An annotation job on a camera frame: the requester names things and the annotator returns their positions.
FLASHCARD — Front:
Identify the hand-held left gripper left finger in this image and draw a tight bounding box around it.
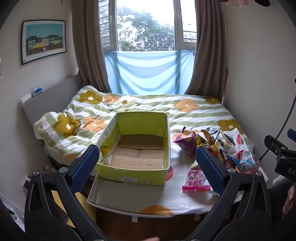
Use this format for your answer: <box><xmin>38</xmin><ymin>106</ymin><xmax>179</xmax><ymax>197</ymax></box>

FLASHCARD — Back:
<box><xmin>24</xmin><ymin>144</ymin><xmax>109</xmax><ymax>241</ymax></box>

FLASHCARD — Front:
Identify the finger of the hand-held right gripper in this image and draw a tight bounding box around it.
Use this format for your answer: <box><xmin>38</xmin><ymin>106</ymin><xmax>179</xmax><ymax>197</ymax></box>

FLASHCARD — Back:
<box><xmin>264</xmin><ymin>135</ymin><xmax>289</xmax><ymax>159</ymax></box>

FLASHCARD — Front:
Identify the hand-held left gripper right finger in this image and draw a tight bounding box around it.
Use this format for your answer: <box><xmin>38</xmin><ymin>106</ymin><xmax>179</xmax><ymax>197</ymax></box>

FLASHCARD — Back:
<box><xmin>184</xmin><ymin>146</ymin><xmax>270</xmax><ymax>241</ymax></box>

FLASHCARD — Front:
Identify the pink snack packet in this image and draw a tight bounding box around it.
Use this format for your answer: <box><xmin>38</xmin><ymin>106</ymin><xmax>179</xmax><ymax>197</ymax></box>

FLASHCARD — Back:
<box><xmin>182</xmin><ymin>168</ymin><xmax>214</xmax><ymax>193</ymax></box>

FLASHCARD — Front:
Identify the gold snack packet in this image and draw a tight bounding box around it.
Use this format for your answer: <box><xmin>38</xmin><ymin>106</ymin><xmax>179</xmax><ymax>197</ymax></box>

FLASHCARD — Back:
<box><xmin>196</xmin><ymin>133</ymin><xmax>220</xmax><ymax>160</ymax></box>

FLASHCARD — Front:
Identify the cream snack bag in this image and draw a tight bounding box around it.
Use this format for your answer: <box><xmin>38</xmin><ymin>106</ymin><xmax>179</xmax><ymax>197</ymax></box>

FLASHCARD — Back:
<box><xmin>201</xmin><ymin>127</ymin><xmax>237</xmax><ymax>154</ymax></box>

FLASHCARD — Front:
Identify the blue red snack packet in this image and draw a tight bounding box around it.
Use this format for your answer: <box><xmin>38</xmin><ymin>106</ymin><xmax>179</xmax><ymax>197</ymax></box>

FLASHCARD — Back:
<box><xmin>225</xmin><ymin>149</ymin><xmax>259</xmax><ymax>175</ymax></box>

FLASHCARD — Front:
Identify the green cardboard box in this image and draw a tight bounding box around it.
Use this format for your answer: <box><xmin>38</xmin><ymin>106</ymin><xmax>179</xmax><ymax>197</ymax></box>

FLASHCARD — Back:
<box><xmin>94</xmin><ymin>112</ymin><xmax>171</xmax><ymax>186</ymax></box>

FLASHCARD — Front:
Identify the person's right hand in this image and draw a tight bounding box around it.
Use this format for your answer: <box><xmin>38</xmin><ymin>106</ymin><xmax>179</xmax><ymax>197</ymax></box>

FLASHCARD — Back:
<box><xmin>282</xmin><ymin>183</ymin><xmax>296</xmax><ymax>215</ymax></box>

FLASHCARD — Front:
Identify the purple snack bag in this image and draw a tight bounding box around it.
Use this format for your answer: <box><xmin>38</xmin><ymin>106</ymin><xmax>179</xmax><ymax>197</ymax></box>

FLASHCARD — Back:
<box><xmin>173</xmin><ymin>126</ymin><xmax>198</xmax><ymax>158</ymax></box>

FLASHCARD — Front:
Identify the grey headboard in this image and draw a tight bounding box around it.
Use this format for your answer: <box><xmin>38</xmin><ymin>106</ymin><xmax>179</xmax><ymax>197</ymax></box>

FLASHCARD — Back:
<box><xmin>22</xmin><ymin>75</ymin><xmax>84</xmax><ymax>130</ymax></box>

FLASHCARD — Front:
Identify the floral striped quilt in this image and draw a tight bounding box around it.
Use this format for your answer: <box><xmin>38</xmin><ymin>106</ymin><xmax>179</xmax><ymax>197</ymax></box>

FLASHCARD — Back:
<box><xmin>33</xmin><ymin>85</ymin><xmax>252</xmax><ymax>163</ymax></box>

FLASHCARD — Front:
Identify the light blue cloth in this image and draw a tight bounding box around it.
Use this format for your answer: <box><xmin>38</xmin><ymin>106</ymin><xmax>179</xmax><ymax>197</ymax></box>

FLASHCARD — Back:
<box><xmin>103</xmin><ymin>50</ymin><xmax>195</xmax><ymax>96</ymax></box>

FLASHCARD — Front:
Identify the brown curtain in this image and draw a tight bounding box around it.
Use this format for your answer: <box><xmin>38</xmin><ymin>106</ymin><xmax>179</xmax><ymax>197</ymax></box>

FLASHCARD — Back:
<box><xmin>72</xmin><ymin>0</ymin><xmax>112</xmax><ymax>93</ymax></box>
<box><xmin>185</xmin><ymin>0</ymin><xmax>228</xmax><ymax>105</ymax></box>

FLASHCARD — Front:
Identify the framed houses picture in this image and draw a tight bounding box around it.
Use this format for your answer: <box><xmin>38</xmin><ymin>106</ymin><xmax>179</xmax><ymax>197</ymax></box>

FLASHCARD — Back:
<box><xmin>21</xmin><ymin>20</ymin><xmax>67</xmax><ymax>65</ymax></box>

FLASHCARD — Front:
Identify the window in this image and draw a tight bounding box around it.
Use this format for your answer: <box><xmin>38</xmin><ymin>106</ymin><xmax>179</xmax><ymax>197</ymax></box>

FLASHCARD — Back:
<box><xmin>98</xmin><ymin>0</ymin><xmax>197</xmax><ymax>52</ymax></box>

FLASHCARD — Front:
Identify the black cable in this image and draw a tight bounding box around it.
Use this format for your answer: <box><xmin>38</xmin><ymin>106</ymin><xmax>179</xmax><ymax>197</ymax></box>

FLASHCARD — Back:
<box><xmin>258</xmin><ymin>91</ymin><xmax>296</xmax><ymax>163</ymax></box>

